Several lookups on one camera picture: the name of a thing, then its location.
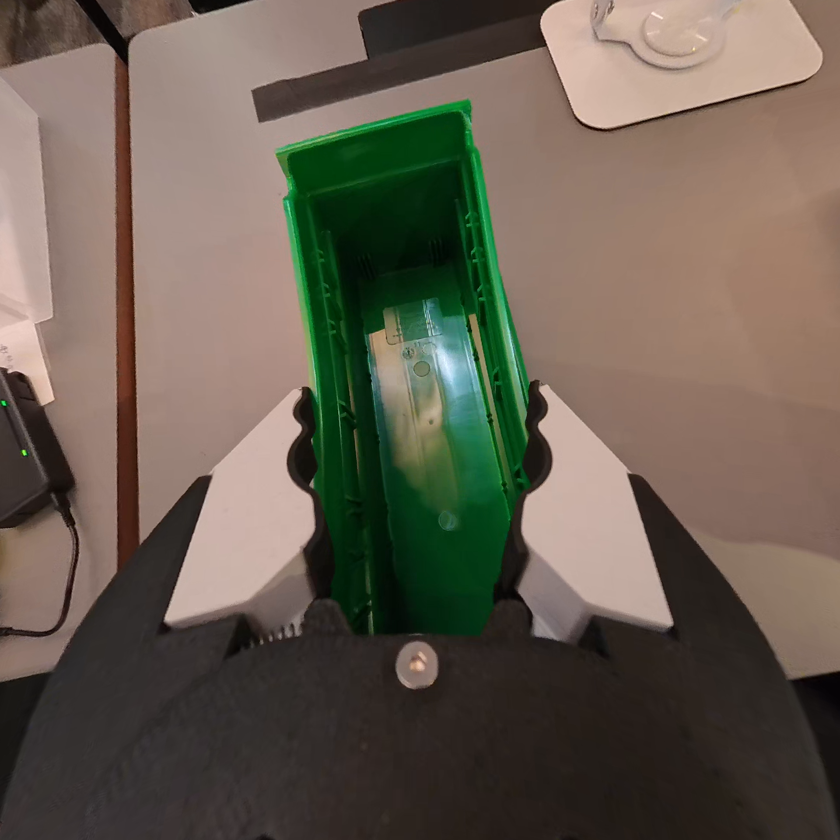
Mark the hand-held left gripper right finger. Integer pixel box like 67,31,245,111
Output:
504,379,676,642

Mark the black table strip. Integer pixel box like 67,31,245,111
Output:
251,0,559,124

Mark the black charger box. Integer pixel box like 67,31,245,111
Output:
0,367,75,529

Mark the white paper sheet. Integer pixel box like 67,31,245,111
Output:
0,79,55,404

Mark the green plastic bin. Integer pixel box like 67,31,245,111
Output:
274,98,534,636

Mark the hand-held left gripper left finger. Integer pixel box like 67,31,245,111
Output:
164,386,333,636

